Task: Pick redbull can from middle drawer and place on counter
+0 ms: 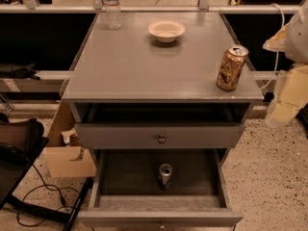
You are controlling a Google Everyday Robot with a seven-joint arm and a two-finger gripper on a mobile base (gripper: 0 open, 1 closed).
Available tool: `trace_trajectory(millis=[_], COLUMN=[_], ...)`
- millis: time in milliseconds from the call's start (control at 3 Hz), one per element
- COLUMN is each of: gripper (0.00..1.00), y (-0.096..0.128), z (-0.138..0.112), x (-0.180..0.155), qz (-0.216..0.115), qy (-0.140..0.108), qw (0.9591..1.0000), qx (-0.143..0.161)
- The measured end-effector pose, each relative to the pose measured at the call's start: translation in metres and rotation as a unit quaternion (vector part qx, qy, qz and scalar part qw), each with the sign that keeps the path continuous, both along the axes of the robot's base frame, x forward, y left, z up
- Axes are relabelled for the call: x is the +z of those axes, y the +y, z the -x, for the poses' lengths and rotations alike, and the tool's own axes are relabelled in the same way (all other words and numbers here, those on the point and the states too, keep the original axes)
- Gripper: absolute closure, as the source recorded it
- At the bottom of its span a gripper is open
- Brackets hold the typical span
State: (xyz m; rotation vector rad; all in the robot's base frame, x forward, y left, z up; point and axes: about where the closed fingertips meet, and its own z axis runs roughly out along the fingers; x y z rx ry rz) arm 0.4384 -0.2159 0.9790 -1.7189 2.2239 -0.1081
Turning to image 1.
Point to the silver blue redbull can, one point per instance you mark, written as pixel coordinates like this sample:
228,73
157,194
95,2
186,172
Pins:
165,173

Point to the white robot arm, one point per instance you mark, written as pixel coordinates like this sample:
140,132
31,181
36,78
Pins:
291,86

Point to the grey drawer cabinet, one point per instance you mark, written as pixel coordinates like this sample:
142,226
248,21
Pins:
158,124

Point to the grey top drawer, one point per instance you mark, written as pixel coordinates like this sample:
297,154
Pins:
162,125

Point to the grey open middle drawer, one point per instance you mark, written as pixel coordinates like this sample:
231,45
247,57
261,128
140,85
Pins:
127,191

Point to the gold soda can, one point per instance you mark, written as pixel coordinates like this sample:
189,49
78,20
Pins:
231,66

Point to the white paper bowl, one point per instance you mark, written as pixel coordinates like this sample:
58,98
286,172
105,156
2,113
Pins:
166,30

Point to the cardboard box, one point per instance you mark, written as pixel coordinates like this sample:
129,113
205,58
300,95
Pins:
65,156

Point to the clear plastic water bottle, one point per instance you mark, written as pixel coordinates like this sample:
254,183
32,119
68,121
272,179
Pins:
112,11

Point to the brown bag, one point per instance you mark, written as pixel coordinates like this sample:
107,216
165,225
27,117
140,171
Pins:
23,136

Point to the black chair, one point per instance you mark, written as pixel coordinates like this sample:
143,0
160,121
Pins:
14,164

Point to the black object on ledge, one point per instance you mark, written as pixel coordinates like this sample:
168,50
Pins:
18,71

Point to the metal railing frame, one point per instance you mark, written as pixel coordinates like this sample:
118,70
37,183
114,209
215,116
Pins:
154,7

